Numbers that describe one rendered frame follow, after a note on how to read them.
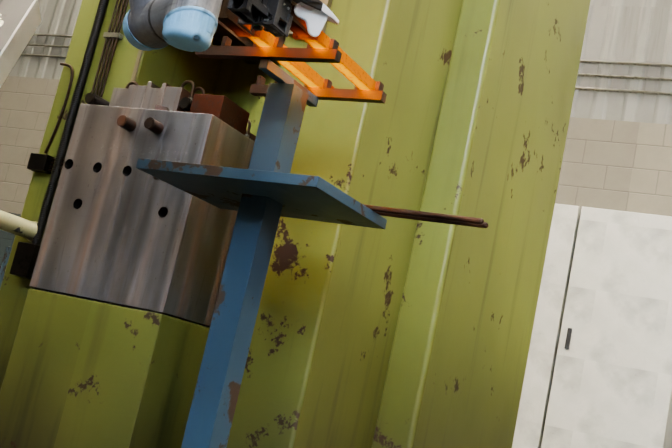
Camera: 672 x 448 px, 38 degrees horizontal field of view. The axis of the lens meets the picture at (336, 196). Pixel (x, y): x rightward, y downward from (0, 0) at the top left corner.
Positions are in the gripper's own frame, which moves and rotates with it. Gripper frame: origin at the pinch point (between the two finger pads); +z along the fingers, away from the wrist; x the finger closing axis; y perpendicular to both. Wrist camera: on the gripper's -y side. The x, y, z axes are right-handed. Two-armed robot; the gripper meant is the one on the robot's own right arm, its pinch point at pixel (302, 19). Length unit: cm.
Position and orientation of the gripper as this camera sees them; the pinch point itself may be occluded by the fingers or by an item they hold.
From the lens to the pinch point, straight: 178.0
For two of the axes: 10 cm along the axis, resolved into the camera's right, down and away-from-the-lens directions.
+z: 4.3, 2.7, 8.6
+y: -2.1, 9.6, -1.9
